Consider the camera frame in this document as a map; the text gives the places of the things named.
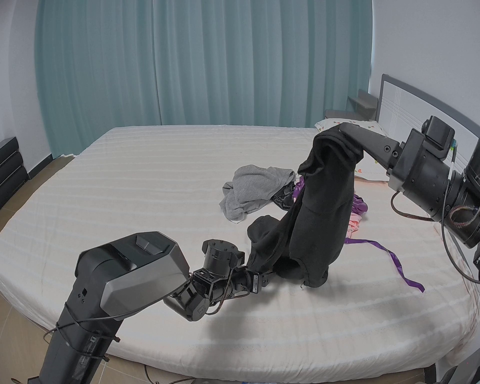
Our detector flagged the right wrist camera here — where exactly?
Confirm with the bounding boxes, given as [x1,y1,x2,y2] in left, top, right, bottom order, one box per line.
[421,115,459,163]

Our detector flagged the grey bedside table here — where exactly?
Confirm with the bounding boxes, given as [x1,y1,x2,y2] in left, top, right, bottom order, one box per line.
[324,89,379,121]

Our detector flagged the pink garment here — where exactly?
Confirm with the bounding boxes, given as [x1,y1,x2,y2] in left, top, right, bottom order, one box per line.
[344,213,364,241]

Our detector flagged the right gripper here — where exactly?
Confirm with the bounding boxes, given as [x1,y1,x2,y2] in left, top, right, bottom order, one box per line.
[338,123,466,223]

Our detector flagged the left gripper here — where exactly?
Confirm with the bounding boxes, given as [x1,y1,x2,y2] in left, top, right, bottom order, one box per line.
[229,270,274,299]

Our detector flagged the white printed pillow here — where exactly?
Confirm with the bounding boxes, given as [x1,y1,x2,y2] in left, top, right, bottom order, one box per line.
[314,118,391,182]

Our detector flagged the black chest of drawers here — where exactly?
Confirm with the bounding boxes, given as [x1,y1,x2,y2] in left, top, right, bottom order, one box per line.
[0,137,29,211]

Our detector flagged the blue-green curtain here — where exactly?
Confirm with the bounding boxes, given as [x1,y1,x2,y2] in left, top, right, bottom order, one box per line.
[154,0,374,130]
[35,0,163,158]

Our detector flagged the black T-shirt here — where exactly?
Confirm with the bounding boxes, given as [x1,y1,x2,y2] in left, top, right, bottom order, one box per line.
[247,127,364,289]

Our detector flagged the black cable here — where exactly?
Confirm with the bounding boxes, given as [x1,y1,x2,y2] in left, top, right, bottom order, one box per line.
[391,189,443,223]
[441,219,480,284]
[43,274,192,344]

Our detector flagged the grey garment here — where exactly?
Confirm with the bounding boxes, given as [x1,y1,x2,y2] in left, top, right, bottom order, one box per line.
[219,164,299,225]

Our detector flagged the purple satin garment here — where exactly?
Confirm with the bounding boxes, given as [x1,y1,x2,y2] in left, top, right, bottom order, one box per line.
[292,175,426,294]

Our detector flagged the black shiny garment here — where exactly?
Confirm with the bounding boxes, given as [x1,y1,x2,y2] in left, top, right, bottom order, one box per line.
[272,183,301,211]

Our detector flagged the bed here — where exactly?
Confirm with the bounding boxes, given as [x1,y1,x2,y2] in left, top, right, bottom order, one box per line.
[0,73,480,384]

